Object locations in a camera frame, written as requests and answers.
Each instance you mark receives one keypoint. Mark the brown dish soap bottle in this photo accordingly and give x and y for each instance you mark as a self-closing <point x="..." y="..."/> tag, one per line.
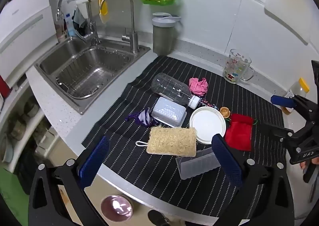
<point x="59" y="31"/>

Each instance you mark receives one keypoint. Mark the clear plastic bottle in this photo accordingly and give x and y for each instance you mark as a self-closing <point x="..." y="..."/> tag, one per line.
<point x="172" y="89"/>

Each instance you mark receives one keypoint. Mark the yellow hanging cloth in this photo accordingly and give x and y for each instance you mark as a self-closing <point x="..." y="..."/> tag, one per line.
<point x="104" y="11"/>

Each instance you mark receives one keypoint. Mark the white bottle with blue cap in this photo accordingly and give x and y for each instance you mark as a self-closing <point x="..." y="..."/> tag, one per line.
<point x="70" y="25"/>

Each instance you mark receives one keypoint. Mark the clear plastic tray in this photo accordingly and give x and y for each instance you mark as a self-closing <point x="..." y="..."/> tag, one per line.
<point x="197" y="165"/>

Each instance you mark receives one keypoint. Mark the steel sink drain basket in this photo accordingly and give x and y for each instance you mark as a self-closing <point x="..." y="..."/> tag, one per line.
<point x="94" y="74"/>

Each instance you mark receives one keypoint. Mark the pink crumpled cloth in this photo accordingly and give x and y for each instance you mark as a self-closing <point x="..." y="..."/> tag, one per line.
<point x="198" y="86"/>

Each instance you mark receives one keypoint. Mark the printed glass mug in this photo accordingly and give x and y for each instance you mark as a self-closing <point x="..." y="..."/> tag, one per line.
<point x="234" y="69"/>

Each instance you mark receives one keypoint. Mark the loofah sponge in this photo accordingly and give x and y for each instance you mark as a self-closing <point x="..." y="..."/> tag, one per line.
<point x="172" y="140"/>

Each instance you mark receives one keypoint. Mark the white appliance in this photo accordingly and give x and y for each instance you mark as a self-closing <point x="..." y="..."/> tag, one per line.
<point x="22" y="31"/>

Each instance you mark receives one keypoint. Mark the person's right hand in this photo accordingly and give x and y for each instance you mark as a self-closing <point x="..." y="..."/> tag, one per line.
<point x="303" y="165"/>

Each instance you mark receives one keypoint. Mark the white round lid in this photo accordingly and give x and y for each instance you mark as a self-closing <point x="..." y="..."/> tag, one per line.
<point x="206" y="123"/>

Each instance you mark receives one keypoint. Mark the grey lidded jug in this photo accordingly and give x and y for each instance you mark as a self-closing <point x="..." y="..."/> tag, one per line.
<point x="162" y="39"/>

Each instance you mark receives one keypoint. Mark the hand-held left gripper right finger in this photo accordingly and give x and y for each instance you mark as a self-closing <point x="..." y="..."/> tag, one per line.
<point x="225" y="156"/>

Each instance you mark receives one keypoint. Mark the red cloth pouch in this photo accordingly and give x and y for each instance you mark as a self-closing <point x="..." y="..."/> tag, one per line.
<point x="239" y="133"/>

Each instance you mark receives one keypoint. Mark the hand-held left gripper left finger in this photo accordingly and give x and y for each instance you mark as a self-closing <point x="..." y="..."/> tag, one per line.
<point x="96" y="158"/>

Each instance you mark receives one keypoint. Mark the black striped mat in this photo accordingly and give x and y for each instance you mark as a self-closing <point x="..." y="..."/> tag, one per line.
<point x="149" y="171"/>

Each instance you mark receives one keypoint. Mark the white plastic box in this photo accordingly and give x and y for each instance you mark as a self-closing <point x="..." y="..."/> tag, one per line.
<point x="168" y="112"/>

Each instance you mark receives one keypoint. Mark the black shoe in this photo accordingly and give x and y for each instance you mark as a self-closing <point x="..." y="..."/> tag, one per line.
<point x="157" y="218"/>

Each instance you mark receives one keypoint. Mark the stainless steel double sink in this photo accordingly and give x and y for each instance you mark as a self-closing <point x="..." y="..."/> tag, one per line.
<point x="67" y="51"/>

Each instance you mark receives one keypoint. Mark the purple wrapper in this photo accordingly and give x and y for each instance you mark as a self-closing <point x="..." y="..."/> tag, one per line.
<point x="144" y="117"/>

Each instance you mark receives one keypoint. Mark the colourful candy wrapper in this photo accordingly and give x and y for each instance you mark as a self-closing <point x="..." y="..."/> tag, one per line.
<point x="208" y="104"/>

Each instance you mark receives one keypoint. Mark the jar with yellow lid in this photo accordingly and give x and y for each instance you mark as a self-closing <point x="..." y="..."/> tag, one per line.
<point x="297" y="89"/>

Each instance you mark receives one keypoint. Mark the pink waste bin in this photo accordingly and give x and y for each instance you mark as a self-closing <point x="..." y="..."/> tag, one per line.
<point x="116" y="207"/>

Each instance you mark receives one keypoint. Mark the steel gooseneck faucet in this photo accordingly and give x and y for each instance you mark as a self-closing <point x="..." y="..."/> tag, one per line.
<point x="132" y="39"/>

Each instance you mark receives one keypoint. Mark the tall spring pull-down faucet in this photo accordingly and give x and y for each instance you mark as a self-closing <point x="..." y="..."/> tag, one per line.
<point x="87" y="16"/>

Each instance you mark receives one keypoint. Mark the grey hanging cloth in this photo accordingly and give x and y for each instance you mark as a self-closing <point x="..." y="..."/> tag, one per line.
<point x="79" y="18"/>

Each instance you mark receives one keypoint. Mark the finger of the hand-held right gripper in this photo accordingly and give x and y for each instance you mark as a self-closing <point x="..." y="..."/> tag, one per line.
<point x="279" y="131"/>
<point x="282" y="101"/>

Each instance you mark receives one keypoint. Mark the white open shelf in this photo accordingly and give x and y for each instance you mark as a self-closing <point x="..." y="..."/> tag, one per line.
<point x="32" y="126"/>

